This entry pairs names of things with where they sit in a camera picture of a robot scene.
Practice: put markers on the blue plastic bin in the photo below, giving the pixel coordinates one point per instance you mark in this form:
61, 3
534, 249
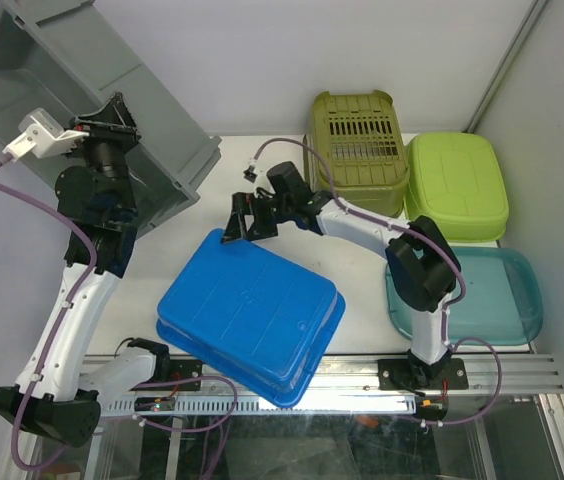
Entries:
252, 315

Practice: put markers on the white slotted cable duct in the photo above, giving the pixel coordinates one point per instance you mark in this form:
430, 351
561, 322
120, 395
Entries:
312, 403

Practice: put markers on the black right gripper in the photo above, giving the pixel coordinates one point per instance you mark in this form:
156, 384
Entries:
236, 228

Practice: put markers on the bright green plastic tub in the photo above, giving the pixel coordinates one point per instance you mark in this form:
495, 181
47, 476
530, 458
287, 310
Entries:
455, 179

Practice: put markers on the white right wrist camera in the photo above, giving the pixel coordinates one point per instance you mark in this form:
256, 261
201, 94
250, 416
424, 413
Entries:
252, 171

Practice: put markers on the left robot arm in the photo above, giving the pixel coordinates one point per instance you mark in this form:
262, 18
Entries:
51, 398

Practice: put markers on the grey plastic crate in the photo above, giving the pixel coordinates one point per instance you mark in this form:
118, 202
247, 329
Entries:
64, 57

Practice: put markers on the olive green slotted basket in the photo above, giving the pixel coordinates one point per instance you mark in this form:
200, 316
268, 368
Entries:
359, 137

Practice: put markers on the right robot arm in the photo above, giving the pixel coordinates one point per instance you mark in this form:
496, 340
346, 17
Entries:
426, 274

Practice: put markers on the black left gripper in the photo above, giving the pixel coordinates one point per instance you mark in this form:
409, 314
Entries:
113, 123

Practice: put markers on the clear container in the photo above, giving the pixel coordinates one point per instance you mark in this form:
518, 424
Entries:
503, 303

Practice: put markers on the aluminium rail frame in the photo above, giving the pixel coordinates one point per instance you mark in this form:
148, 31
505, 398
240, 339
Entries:
472, 373

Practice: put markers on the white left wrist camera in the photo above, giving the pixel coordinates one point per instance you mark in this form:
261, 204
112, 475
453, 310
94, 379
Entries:
41, 135

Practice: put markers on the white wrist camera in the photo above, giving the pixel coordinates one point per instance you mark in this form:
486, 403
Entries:
252, 171
41, 135

